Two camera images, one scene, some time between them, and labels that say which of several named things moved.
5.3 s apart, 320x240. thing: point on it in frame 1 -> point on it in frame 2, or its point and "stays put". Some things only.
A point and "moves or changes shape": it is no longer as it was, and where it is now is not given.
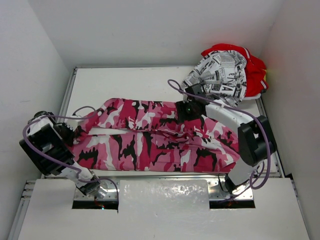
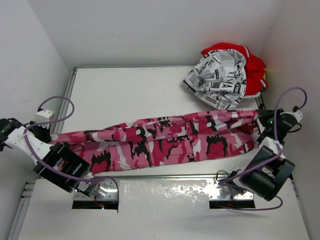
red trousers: x=255 y=71 stays put
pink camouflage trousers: x=119 y=134 moves or changes shape
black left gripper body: x=65 y=132 -> x=41 y=133
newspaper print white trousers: x=221 y=75 stays put
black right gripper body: x=189 y=113 -> x=267 y=120
